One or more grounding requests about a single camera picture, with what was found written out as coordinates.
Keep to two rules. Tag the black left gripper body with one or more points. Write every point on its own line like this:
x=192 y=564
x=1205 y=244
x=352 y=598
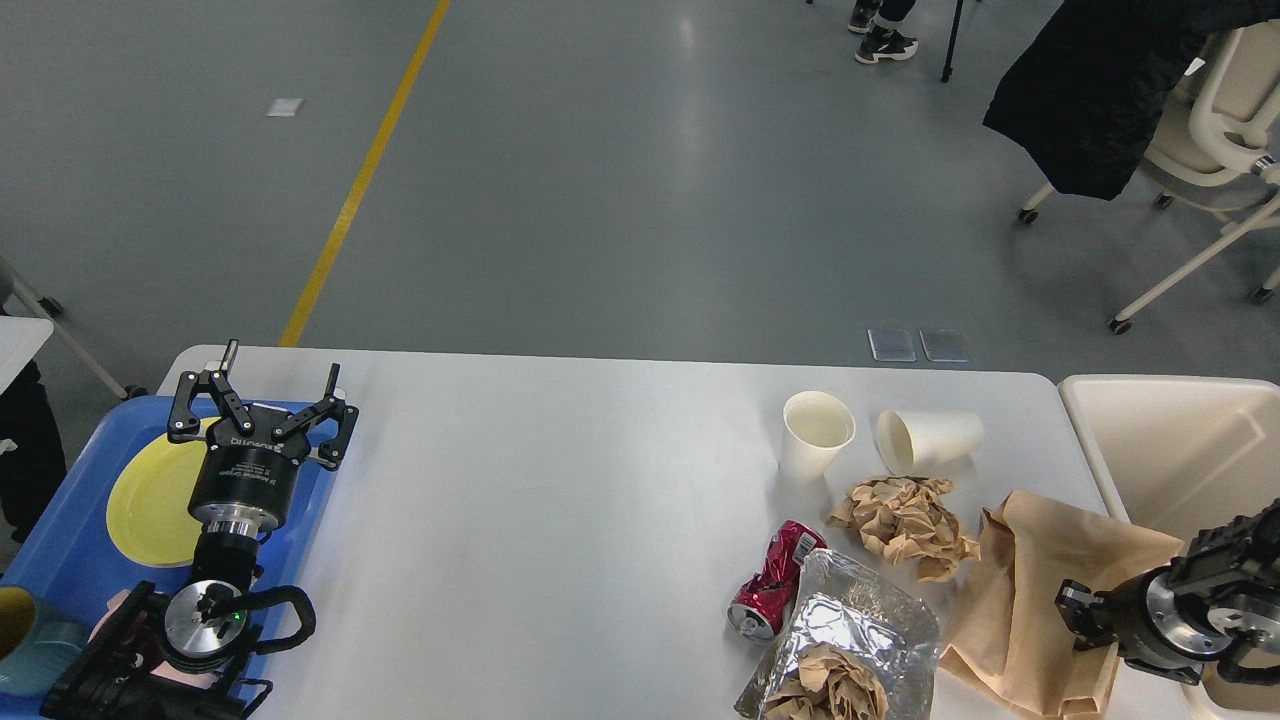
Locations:
x=254 y=476

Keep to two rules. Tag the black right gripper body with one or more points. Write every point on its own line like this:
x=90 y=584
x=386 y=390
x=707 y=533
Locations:
x=1159 y=632

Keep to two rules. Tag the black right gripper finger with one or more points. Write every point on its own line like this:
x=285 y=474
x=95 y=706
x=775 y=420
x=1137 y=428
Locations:
x=1085 y=614

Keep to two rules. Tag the brown paper bag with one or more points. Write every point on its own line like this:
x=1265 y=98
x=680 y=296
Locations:
x=1006 y=637

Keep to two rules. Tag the yellow plastic plate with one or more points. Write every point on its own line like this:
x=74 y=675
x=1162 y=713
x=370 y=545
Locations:
x=147 y=514

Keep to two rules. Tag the pink ribbed mug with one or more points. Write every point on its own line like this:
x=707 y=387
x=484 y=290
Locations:
x=120 y=600

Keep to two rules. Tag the silver foil bag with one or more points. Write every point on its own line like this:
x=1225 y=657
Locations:
x=844 y=603

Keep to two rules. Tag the brown paper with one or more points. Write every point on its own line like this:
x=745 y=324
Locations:
x=828 y=683

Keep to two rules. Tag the teal mug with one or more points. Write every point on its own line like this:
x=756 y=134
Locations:
x=39 y=642

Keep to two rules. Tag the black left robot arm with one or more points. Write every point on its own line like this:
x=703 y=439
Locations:
x=183 y=654

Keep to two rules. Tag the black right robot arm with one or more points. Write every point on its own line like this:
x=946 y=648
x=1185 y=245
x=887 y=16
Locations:
x=1211 y=606

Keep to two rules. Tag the white plastic bin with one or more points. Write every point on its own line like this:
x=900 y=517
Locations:
x=1180 y=455

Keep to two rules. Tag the blue plastic tray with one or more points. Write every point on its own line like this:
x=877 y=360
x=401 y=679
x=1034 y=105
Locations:
x=70 y=561

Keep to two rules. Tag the white side table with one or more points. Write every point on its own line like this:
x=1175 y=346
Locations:
x=24 y=336

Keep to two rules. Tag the crumpled brown paper ball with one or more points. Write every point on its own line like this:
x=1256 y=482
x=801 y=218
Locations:
x=905 y=519

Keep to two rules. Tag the crushed red soda can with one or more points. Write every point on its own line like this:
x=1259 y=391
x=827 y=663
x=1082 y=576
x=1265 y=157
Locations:
x=758 y=610

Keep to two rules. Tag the white paper cup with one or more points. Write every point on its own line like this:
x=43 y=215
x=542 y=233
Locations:
x=816 y=428

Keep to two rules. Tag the white office chair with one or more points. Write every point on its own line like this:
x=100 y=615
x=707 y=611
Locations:
x=1216 y=147

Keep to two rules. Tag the black jacket on chair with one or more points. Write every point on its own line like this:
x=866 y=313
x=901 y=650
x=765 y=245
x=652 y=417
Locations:
x=1084 y=100

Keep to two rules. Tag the black tripod leg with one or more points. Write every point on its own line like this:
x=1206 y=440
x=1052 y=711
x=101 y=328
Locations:
x=947 y=70

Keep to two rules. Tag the person in black clothes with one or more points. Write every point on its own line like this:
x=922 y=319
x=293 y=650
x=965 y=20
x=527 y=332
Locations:
x=879 y=25

